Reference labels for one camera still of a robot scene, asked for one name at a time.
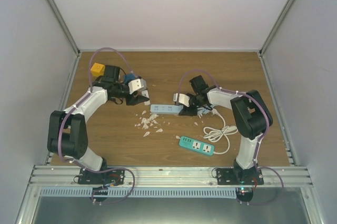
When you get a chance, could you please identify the blue cube adapter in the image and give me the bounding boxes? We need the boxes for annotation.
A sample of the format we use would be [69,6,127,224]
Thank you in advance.
[123,74,135,83]

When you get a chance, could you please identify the light blue power strip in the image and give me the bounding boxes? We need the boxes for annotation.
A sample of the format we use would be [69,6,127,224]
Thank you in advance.
[150,104,183,115]

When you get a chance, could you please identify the yellow cube socket adapter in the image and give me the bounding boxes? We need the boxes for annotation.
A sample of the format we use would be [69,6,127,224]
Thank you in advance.
[90,63,105,77]

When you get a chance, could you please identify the teal power strip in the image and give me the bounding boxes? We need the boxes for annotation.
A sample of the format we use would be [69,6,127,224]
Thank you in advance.
[179,136,214,156]

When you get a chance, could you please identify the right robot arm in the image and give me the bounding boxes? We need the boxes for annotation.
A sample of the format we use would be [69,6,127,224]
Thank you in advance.
[173,75,273,185]

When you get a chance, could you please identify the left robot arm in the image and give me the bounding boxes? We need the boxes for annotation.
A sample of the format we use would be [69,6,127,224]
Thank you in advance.
[47,65,149,184]

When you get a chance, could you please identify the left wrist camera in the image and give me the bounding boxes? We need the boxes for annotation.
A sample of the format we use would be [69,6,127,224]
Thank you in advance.
[128,78,147,94]

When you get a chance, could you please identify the white power strip cable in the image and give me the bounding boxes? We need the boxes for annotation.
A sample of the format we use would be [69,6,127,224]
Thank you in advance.
[202,112,239,154]

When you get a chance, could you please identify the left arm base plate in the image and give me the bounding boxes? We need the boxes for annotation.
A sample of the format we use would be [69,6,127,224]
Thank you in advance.
[73,169,125,186]

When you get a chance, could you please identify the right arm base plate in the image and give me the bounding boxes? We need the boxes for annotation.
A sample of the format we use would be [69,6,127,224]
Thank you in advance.
[211,167,264,186]

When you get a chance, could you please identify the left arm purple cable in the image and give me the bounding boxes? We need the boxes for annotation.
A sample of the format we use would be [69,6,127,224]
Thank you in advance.
[58,47,135,206]

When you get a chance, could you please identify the aluminium rail frame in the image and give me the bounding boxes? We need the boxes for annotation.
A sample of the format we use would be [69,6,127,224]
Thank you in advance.
[14,0,324,224]

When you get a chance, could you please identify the slotted cable duct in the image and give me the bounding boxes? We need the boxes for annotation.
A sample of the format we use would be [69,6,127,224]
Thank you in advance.
[40,187,236,199]

